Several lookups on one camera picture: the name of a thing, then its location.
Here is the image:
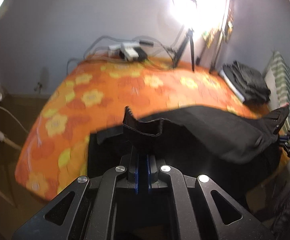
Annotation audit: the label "black pants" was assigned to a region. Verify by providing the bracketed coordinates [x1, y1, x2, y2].
[87, 103, 290, 196]

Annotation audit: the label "green striped white pillow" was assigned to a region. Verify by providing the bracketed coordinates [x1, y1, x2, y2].
[263, 51, 290, 133]

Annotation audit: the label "stack of folded dark clothes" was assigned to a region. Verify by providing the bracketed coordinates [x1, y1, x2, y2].
[218, 61, 271, 105]

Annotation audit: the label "orange floral bedspread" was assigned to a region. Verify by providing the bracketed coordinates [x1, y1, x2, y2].
[15, 60, 268, 200]

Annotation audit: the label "small black tripod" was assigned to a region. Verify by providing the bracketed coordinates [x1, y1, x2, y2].
[172, 29, 195, 72]

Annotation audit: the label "white power adapter box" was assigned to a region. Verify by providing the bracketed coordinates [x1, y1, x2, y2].
[108, 42, 148, 62]

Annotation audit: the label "floral cloth on tripod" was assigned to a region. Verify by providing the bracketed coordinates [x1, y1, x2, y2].
[202, 0, 235, 48]

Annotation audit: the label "black cables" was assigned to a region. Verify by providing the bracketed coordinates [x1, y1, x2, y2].
[66, 35, 178, 75]

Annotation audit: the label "ring light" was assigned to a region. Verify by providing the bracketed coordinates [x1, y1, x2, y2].
[168, 0, 227, 37]

